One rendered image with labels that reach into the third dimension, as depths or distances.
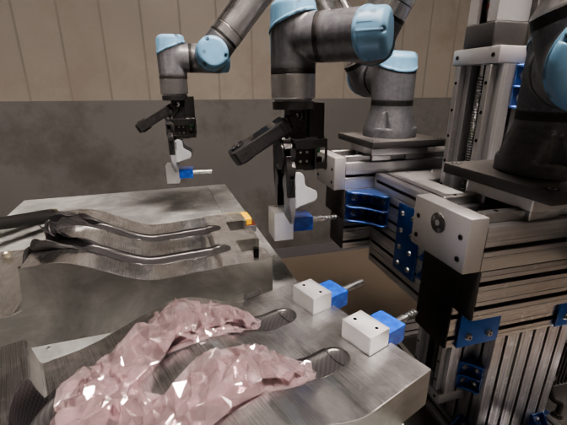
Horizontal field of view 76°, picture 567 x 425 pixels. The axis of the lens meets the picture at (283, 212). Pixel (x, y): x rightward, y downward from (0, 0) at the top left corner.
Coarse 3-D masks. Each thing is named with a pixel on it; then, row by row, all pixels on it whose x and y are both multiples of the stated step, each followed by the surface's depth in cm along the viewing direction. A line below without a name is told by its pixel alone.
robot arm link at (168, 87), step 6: (162, 84) 99; (168, 84) 98; (174, 84) 98; (180, 84) 99; (186, 84) 101; (162, 90) 99; (168, 90) 99; (174, 90) 99; (180, 90) 99; (186, 90) 101
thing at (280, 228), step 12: (276, 216) 66; (300, 216) 68; (312, 216) 68; (324, 216) 71; (336, 216) 72; (276, 228) 67; (288, 228) 67; (300, 228) 68; (312, 228) 69; (276, 240) 67
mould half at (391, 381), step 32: (288, 288) 61; (320, 320) 53; (0, 352) 38; (32, 352) 40; (96, 352) 44; (192, 352) 40; (288, 352) 46; (352, 352) 46; (384, 352) 46; (0, 384) 34; (160, 384) 38; (320, 384) 41; (352, 384) 41; (384, 384) 41; (416, 384) 42; (0, 416) 31; (224, 416) 33; (256, 416) 33; (288, 416) 33; (320, 416) 34; (352, 416) 37; (384, 416) 40
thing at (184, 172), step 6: (168, 168) 106; (180, 168) 109; (186, 168) 109; (192, 168) 109; (168, 174) 107; (174, 174) 107; (180, 174) 108; (186, 174) 108; (192, 174) 108; (168, 180) 107; (174, 180) 108; (180, 180) 109
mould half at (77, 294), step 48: (96, 240) 63; (192, 240) 72; (0, 288) 60; (48, 288) 53; (96, 288) 56; (144, 288) 58; (192, 288) 61; (240, 288) 64; (0, 336) 53; (48, 336) 56
